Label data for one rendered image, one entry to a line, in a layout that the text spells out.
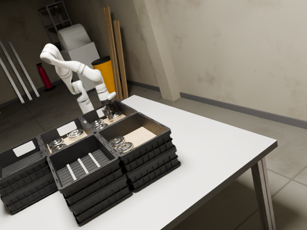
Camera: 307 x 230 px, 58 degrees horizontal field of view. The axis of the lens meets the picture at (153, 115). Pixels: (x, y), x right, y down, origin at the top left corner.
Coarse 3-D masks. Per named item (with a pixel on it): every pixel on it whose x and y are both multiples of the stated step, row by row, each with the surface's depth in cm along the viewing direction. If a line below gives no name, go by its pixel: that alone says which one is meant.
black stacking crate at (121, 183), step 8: (112, 184) 132; (120, 184) 134; (128, 184) 139; (104, 192) 131; (112, 192) 135; (120, 192) 137; (128, 192) 139; (88, 200) 128; (96, 200) 132; (104, 200) 133; (112, 200) 136; (120, 200) 137; (72, 208) 126; (80, 208) 129; (88, 208) 131; (96, 208) 132; (104, 208) 135; (80, 216) 130; (88, 216) 132; (80, 224) 130
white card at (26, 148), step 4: (24, 144) 184; (28, 144) 186; (32, 144) 187; (16, 148) 183; (20, 148) 184; (24, 148) 185; (28, 148) 186; (32, 148) 188; (16, 152) 183; (20, 152) 184; (24, 152) 186
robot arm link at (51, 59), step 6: (42, 54) 172; (48, 54) 172; (42, 60) 176; (48, 60) 174; (54, 60) 174; (60, 66) 178; (66, 66) 178; (72, 66) 178; (78, 66) 179; (78, 72) 181
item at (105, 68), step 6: (96, 60) 527; (102, 60) 509; (108, 60) 504; (96, 66) 506; (102, 66) 504; (108, 66) 507; (102, 72) 509; (108, 72) 511; (108, 78) 515; (108, 84) 520; (108, 90) 527; (114, 90) 527
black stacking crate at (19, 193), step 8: (48, 176) 158; (32, 184) 155; (40, 184) 158; (48, 184) 160; (16, 192) 152; (24, 192) 154; (32, 192) 157; (40, 192) 159; (48, 192) 161; (8, 200) 151; (16, 200) 154; (24, 200) 156; (32, 200) 158; (16, 208) 155
